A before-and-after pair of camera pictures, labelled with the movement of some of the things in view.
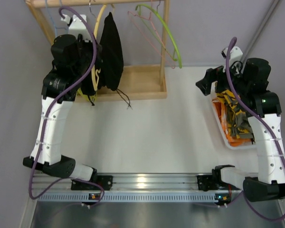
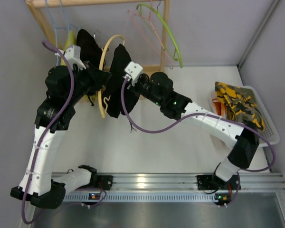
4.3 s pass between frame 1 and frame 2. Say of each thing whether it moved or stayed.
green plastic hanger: stayed
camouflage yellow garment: stayed
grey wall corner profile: stayed
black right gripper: moved
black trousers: moved
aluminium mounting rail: stayed
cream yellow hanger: moved
